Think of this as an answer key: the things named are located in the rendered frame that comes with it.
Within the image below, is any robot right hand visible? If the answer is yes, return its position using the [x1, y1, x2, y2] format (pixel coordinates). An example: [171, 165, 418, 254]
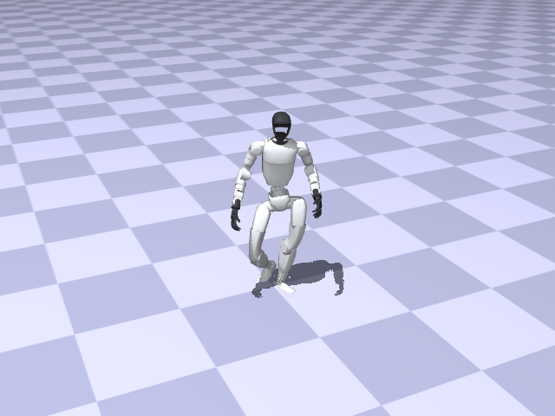
[231, 199, 241, 231]

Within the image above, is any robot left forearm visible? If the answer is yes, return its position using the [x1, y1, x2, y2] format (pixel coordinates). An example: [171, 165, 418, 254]
[308, 166, 322, 197]

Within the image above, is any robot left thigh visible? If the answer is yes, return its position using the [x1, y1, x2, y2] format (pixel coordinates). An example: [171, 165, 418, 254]
[280, 196, 306, 253]

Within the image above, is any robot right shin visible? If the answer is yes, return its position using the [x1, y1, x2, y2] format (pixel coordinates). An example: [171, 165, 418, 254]
[249, 254, 272, 269]

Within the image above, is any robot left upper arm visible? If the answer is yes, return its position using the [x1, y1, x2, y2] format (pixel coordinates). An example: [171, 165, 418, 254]
[295, 141, 315, 177]

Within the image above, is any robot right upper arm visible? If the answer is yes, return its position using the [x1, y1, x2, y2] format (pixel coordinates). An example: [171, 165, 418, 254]
[240, 141, 264, 180]

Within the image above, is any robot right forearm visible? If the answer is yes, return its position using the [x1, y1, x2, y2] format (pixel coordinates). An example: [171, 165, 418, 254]
[232, 169, 246, 205]

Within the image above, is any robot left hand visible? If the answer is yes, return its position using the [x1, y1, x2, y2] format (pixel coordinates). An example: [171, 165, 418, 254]
[313, 189, 322, 218]

